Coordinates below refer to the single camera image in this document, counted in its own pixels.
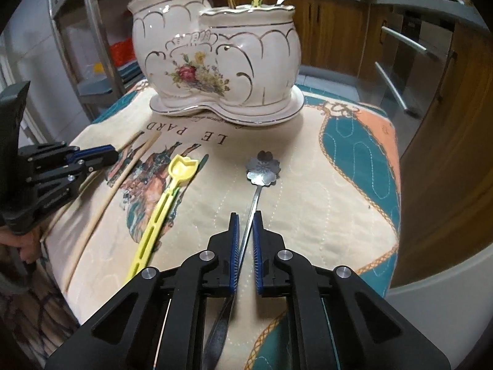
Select flower-shaped steel spoon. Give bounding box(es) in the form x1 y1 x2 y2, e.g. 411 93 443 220
202 150 281 369

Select white floral ceramic utensil holder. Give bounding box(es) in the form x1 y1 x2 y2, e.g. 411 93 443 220
128 0 304 126

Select printed quilted table cloth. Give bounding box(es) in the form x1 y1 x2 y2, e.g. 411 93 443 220
0 80 402 370

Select wooden kitchen cabinets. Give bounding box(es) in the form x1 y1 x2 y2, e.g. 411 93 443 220
211 0 390 78

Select steel oven with handles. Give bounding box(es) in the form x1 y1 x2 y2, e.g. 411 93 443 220
357 6 454 155

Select metal shelving rack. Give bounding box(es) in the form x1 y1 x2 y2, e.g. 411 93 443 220
47 0 144 119

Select person's left hand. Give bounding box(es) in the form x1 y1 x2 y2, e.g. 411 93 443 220
0 226 41 264

